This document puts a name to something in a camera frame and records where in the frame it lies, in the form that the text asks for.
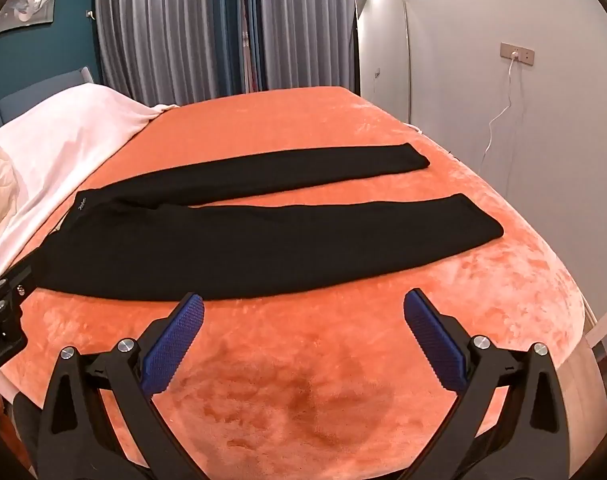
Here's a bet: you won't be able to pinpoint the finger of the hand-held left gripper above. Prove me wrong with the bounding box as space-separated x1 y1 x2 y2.
0 259 38 313

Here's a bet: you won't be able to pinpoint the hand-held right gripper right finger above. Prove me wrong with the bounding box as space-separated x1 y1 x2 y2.
403 287 571 480

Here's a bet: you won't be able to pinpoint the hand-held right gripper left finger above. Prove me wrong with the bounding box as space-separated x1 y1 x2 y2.
36 292 207 480

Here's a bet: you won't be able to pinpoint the black pants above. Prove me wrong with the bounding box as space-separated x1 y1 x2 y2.
31 143 504 302

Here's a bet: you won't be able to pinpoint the orange plush blanket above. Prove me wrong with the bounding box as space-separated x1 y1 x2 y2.
0 85 588 480

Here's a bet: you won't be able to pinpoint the white blanket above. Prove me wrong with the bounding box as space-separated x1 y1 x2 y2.
0 82 180 273

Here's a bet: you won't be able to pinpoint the blue padded headboard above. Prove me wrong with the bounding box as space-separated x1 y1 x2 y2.
0 66 97 133

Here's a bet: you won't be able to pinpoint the standing mirror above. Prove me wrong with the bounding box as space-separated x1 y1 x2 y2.
353 0 413 127

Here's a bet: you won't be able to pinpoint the grey pleated curtain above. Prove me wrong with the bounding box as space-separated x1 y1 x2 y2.
94 0 365 107

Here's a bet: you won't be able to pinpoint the wall poster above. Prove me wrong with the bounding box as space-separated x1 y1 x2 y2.
0 0 55 39

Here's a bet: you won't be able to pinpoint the white charging cable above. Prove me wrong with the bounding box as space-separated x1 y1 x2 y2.
480 51 522 171

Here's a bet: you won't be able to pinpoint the wall socket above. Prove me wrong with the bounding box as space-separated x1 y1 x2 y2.
500 42 536 66

